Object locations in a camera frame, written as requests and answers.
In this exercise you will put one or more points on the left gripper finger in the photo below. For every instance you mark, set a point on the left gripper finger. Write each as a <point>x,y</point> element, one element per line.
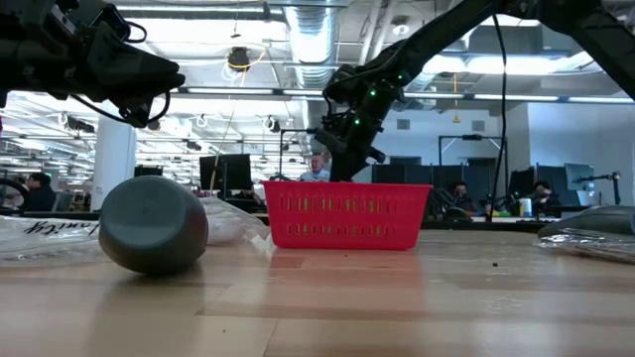
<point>166,77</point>

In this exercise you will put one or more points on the red plastic basket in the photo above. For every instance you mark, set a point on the red plastic basket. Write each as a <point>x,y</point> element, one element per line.
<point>347,238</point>

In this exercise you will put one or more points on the clear bag with black print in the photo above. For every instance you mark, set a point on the clear bag with black print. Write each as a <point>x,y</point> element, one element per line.
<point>44,243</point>

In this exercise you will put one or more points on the plastic nail file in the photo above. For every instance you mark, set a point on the plastic nail file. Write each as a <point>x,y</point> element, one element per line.
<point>585,245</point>

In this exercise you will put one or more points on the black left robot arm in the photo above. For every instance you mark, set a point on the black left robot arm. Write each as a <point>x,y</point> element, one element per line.
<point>30,54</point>

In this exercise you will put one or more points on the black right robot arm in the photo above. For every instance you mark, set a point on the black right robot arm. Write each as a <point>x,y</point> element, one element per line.
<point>446,35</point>

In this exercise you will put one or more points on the person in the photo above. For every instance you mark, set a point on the person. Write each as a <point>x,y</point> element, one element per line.
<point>316,173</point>
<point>543,196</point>
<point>250,197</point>
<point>460,193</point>
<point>39,196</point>

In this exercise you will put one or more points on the dark office partition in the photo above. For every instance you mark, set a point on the dark office partition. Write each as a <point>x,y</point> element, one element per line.
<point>421,174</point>

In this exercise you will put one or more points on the white building column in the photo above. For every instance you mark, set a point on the white building column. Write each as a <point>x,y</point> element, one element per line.
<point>114,158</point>

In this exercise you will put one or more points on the small black monitor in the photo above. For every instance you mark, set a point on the small black monitor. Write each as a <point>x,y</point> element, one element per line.
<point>148,171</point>

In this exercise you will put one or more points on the large black monitor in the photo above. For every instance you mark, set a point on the large black monitor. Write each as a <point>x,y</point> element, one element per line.
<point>228,171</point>

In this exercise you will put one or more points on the grey monitor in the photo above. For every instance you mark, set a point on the grey monitor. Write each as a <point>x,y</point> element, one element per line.
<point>579,176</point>

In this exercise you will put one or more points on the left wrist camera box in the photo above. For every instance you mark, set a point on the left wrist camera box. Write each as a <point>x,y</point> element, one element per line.
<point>135,116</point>

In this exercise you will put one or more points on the black metal stand frame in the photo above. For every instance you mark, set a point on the black metal stand frame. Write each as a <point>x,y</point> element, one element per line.
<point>297,131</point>
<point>472,137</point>

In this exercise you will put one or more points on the silver ventilation duct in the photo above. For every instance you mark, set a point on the silver ventilation duct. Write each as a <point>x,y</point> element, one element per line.
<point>312,44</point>

